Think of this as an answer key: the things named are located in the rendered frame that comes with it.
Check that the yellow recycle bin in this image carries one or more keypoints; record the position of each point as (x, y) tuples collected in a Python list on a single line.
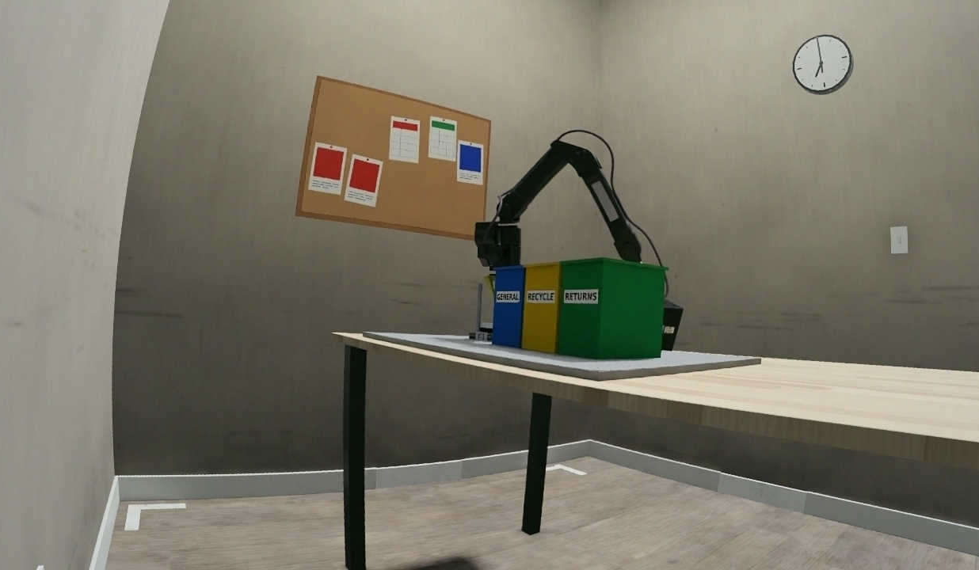
[(542, 306)]

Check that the blue general waste bin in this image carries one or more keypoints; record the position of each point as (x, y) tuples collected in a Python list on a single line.
[(508, 311)]

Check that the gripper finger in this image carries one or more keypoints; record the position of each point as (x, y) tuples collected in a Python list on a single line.
[(489, 280)]

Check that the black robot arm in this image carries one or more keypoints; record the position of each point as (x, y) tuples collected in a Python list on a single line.
[(516, 203)]

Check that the green bin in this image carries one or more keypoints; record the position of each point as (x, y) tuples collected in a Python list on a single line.
[(611, 309)]

